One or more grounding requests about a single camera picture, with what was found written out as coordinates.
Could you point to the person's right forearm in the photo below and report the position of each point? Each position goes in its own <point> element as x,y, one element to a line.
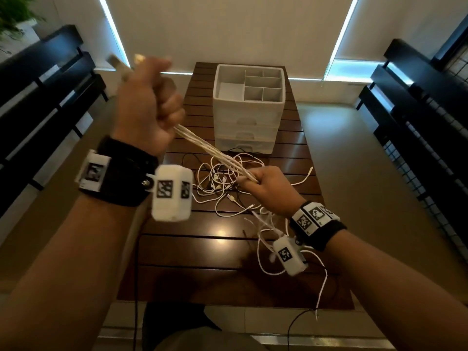
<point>402,288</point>

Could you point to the person's left forearm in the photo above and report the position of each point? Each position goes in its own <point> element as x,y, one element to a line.
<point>62,274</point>

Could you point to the beige roller blind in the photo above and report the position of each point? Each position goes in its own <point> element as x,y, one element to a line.
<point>226,29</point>
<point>84,29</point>

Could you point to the white drawer organizer box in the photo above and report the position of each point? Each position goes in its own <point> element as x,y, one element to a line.
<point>248,116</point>

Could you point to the black left wristband with markers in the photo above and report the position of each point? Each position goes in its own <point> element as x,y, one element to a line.
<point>124,175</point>

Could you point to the black wristband with markers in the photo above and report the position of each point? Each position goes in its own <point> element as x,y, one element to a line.
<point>124,175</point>
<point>325,233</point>

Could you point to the person's left hand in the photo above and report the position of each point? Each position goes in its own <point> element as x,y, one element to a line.
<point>146,109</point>

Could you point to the wooden slatted table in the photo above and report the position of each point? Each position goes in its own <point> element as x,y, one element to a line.
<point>204,252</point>

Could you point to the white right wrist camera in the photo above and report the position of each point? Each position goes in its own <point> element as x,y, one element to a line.
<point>292,266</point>

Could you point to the black right wristband with markers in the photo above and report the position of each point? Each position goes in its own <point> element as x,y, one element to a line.
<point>325,233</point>

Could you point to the person's right hand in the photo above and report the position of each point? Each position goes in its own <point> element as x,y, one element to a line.
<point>274,190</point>

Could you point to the person's dark trouser leg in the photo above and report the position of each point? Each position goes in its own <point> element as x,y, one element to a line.
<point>172,318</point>

